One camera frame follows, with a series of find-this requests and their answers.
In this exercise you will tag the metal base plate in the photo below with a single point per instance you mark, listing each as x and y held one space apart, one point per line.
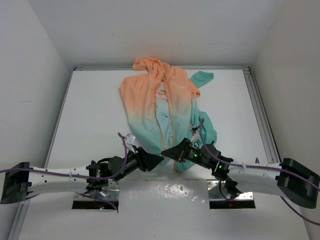
109 193
217 192

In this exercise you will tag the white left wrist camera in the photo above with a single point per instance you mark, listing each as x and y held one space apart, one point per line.
129 140

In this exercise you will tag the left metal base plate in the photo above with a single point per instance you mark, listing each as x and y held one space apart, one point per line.
109 193

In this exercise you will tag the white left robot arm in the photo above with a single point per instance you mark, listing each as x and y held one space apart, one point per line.
23 181

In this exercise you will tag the orange and teal jacket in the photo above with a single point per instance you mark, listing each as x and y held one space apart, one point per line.
161 104

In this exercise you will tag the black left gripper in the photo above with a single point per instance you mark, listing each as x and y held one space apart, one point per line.
146 161

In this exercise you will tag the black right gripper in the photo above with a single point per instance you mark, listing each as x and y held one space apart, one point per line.
179 152

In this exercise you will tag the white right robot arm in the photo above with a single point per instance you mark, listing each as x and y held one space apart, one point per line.
287 179

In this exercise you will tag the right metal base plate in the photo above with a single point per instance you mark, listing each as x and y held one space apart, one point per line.
217 192

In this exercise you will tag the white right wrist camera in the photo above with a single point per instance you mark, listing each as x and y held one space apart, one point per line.
195 134

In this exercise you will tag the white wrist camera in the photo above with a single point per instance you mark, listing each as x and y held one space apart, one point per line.
195 134
129 140

